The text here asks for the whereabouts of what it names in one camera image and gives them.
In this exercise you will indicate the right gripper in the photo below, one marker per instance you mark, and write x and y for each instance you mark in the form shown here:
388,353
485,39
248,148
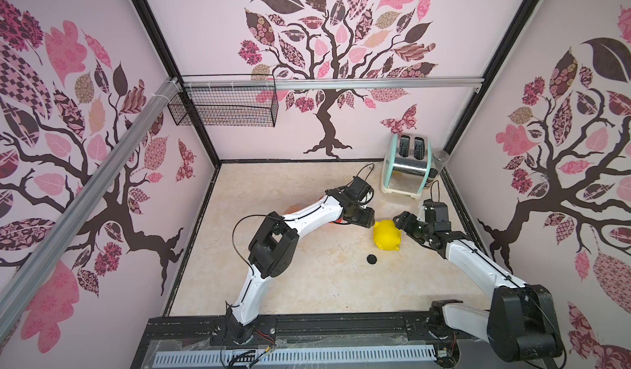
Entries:
408,224

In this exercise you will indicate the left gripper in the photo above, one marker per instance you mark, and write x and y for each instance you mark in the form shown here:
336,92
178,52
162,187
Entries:
368,219

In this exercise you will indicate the yellow piggy bank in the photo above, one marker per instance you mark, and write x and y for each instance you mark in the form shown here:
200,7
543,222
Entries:
386,236

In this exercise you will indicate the black plug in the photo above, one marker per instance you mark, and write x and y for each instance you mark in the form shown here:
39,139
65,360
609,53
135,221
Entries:
371,259

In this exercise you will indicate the peach piggy bank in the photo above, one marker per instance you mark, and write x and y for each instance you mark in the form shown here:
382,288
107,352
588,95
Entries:
293,209

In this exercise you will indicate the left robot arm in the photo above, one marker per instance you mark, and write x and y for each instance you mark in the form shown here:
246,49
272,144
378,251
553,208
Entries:
275,242

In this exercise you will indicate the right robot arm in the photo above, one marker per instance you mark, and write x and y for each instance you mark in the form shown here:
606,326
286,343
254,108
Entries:
493,285

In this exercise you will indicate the mint chrome toaster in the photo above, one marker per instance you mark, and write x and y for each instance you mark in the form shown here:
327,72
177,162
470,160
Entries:
407,165

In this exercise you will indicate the glass jar behind toaster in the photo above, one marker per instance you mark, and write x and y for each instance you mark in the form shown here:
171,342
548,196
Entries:
440,159

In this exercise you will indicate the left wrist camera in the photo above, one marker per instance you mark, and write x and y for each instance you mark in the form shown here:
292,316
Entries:
360,191

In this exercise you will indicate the black base frame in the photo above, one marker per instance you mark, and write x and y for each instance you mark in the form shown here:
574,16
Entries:
194,329

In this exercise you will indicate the black wire basket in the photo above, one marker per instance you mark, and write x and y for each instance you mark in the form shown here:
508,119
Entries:
227,102

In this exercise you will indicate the back aluminium rail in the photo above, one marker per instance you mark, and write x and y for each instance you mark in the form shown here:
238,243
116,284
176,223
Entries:
338,84

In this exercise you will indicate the aluminium rail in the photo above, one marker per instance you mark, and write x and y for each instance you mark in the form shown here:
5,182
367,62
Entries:
338,84
23,286

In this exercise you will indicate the white slotted cable duct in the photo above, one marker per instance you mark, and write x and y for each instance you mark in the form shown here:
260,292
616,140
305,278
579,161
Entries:
259,358

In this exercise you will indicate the left aluminium rail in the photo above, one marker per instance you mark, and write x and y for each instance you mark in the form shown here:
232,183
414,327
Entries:
23,286

